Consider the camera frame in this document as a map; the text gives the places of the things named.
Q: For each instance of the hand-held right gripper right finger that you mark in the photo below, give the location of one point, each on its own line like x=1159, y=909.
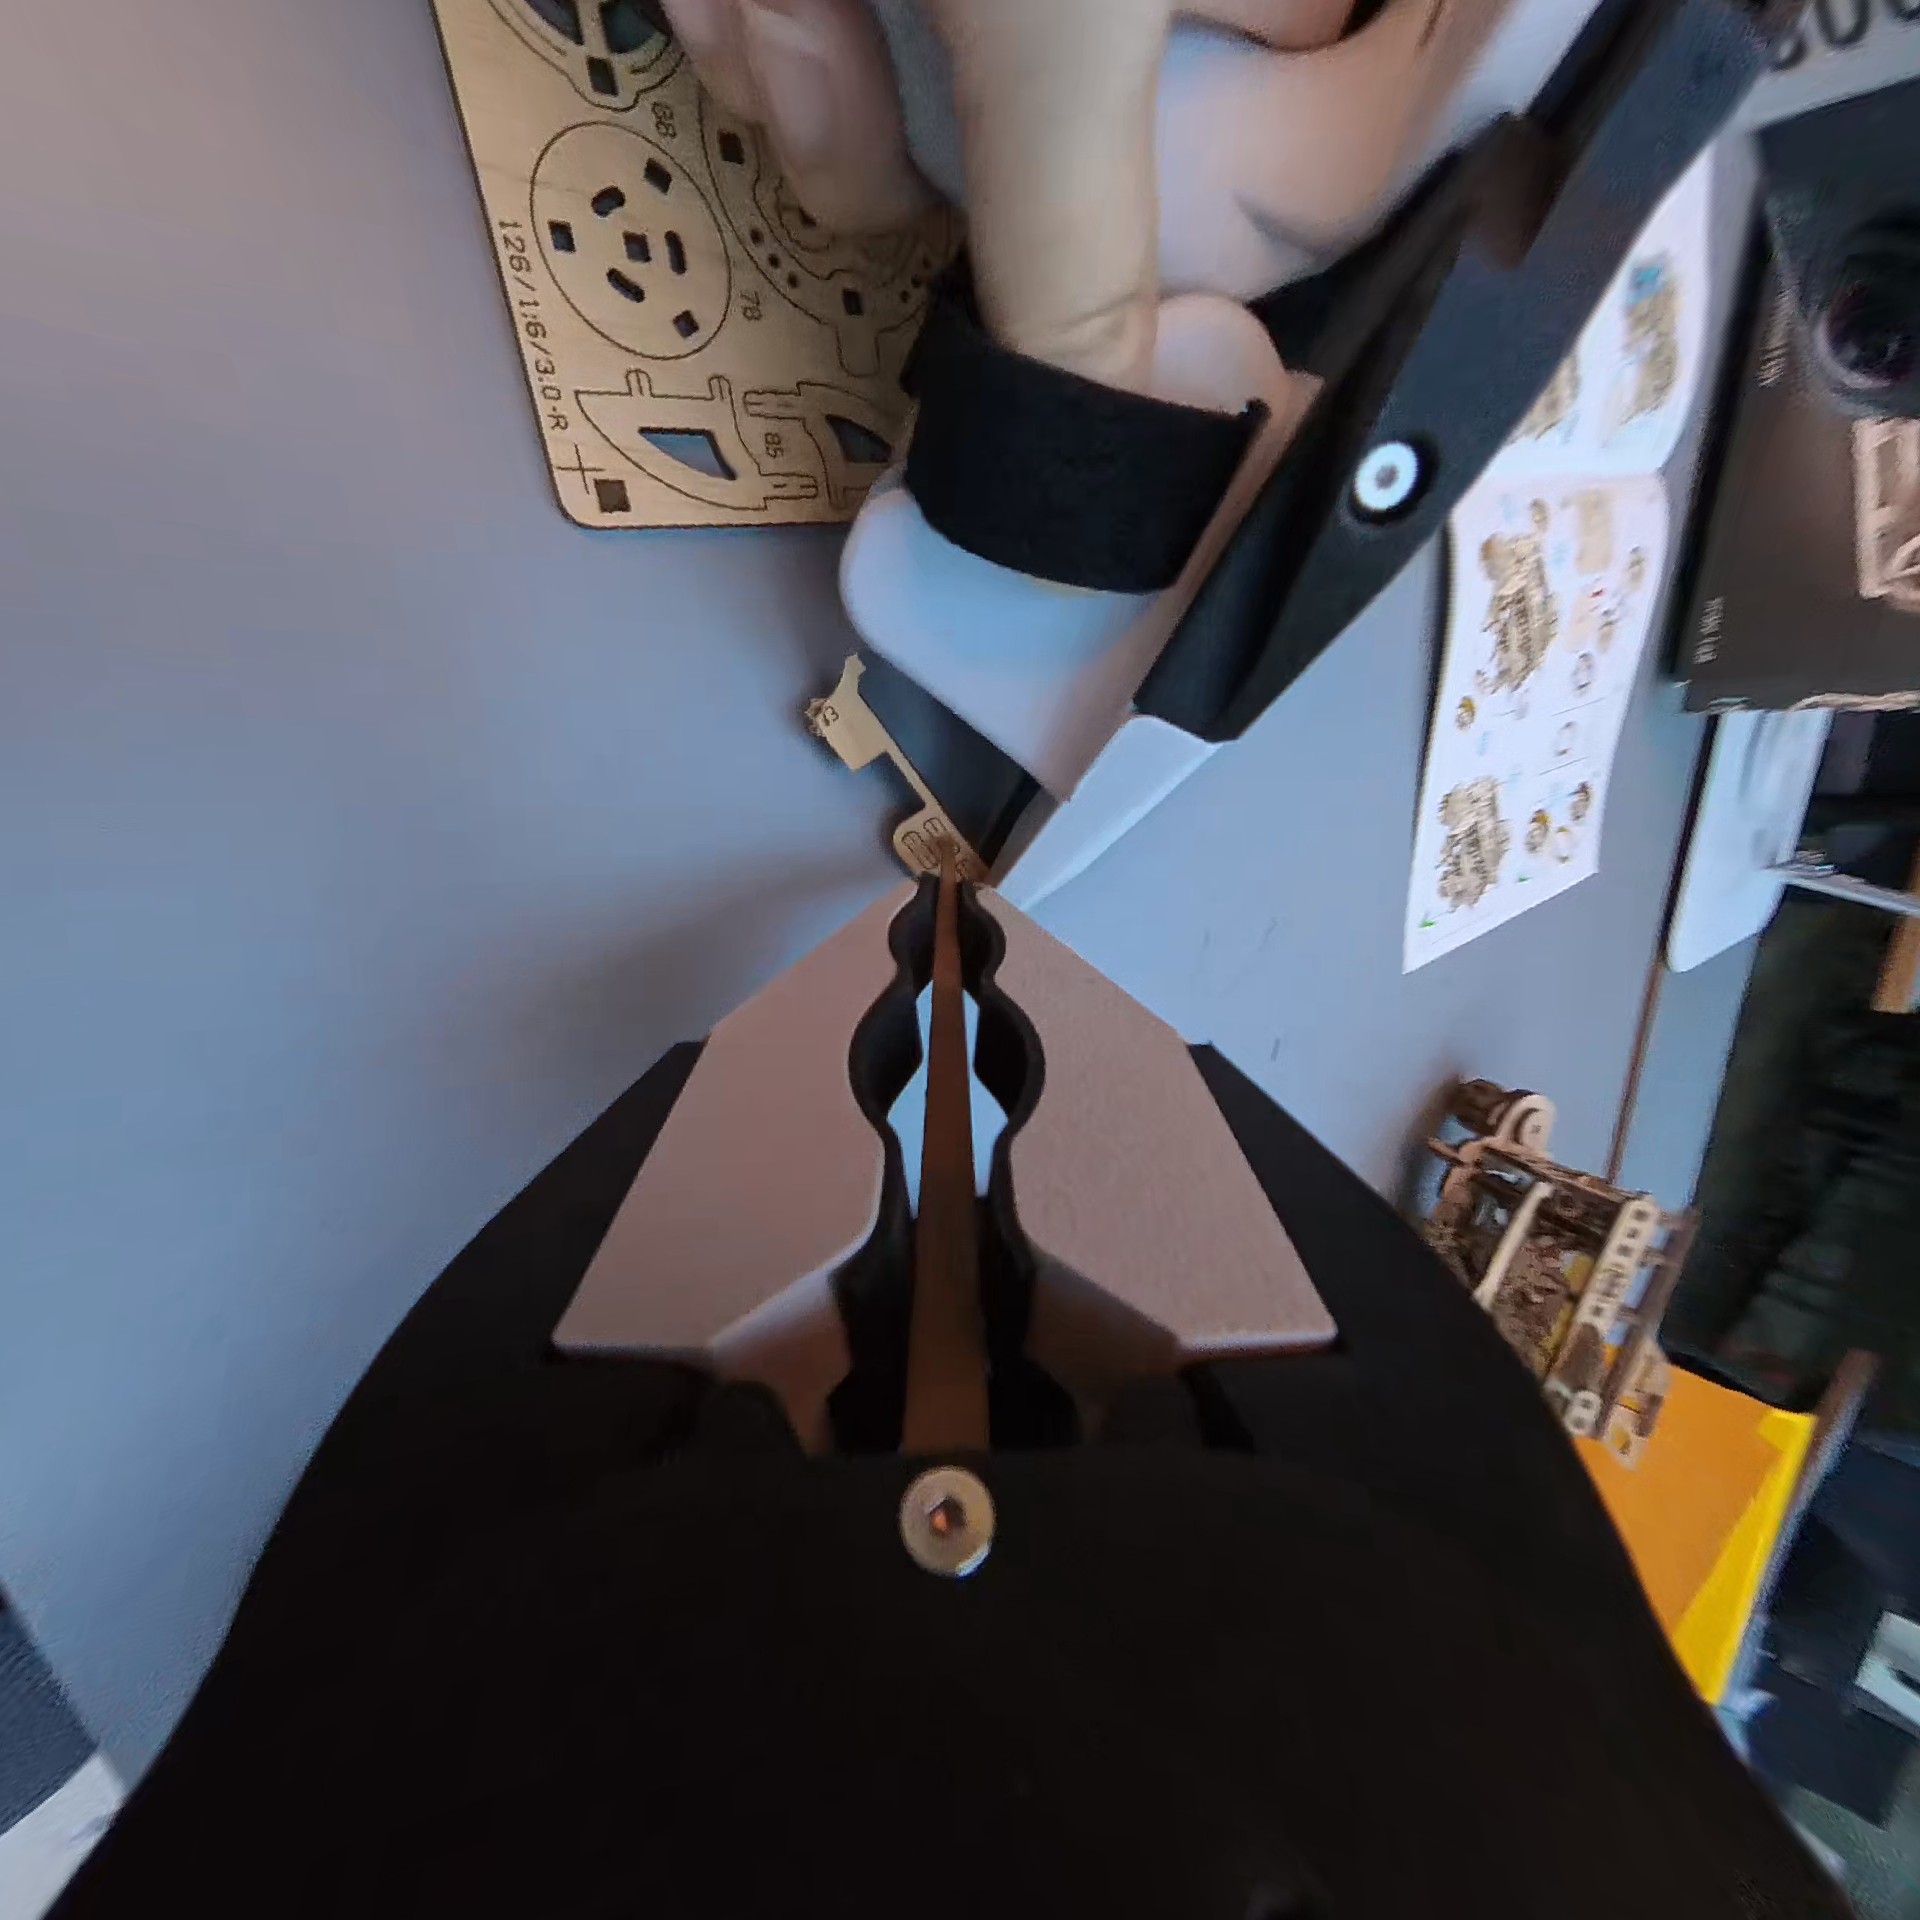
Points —
x=1172, y=1201

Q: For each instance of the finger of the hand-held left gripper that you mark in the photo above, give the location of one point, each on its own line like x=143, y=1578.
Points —
x=1126, y=787

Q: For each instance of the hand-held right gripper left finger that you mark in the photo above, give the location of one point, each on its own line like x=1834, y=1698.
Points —
x=721, y=1201

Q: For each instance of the small wooden part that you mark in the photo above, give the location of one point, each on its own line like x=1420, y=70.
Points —
x=945, y=1201

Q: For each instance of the notched wooden strip part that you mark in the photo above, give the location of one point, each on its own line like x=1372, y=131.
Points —
x=848, y=734

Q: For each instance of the laser-cut wooden parts sheet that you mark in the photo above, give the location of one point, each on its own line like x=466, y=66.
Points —
x=599, y=299

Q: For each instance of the assembled wooden model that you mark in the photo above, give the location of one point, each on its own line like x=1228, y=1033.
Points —
x=1560, y=1260

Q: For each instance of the black model kit box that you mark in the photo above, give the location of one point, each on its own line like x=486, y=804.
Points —
x=1770, y=585

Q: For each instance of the person's left hand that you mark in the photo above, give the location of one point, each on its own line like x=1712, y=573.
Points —
x=1080, y=195

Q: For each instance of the illustrated instruction booklet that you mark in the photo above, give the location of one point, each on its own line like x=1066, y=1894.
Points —
x=1545, y=629

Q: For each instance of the orange-yellow box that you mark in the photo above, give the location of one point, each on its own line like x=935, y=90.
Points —
x=1695, y=1515

